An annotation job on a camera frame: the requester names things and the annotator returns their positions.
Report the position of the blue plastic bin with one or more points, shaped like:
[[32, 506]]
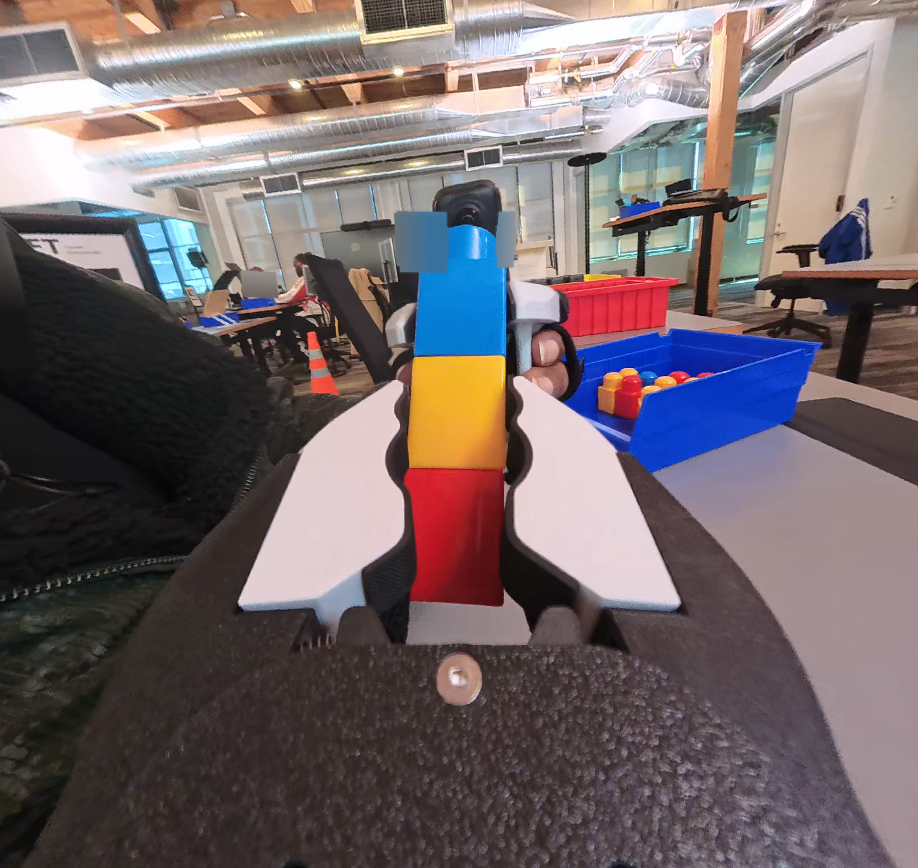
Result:
[[638, 209], [717, 416]]

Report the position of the red plastic bin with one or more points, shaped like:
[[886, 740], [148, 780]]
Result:
[[617, 308]]

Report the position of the black framed sign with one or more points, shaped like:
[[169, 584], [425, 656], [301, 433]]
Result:
[[79, 251]]

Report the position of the orange traffic cone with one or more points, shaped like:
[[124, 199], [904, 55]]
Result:
[[321, 373]]

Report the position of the pile of mega blocks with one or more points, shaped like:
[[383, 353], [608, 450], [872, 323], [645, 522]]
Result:
[[624, 394]]

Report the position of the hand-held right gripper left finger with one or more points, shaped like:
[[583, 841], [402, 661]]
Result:
[[323, 524]]

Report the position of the white ceiling air vent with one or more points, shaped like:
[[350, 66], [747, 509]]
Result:
[[401, 11], [36, 54]]

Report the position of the silver ceiling duct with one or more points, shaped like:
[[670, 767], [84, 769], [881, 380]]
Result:
[[323, 129], [251, 47]]

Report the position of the wooden post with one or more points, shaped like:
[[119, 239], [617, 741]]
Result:
[[721, 165]]

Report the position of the standing desk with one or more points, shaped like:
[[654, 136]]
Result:
[[681, 209]]

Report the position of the green fleece jacket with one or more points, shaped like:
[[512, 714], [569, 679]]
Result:
[[107, 416]]

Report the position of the black office chair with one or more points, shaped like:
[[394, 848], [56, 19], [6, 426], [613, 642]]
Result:
[[789, 283], [344, 323]]

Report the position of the black floor lamp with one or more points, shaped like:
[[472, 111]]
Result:
[[586, 161]]

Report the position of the blue jacket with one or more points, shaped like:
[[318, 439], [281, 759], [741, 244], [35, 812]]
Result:
[[846, 244]]

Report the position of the red mega block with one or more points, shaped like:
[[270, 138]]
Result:
[[455, 538]]

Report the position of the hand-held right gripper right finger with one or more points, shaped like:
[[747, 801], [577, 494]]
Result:
[[595, 524]]

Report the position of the blue mega block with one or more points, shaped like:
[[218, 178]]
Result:
[[459, 301]]

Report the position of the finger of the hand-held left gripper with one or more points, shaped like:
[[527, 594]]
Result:
[[401, 333], [534, 305]]

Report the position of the black bag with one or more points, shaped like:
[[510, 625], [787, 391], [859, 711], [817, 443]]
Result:
[[692, 197]]

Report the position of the yellow mega block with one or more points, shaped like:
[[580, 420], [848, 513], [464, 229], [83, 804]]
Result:
[[459, 409]]

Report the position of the tan coat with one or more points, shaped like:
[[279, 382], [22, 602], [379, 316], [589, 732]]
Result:
[[366, 294]]

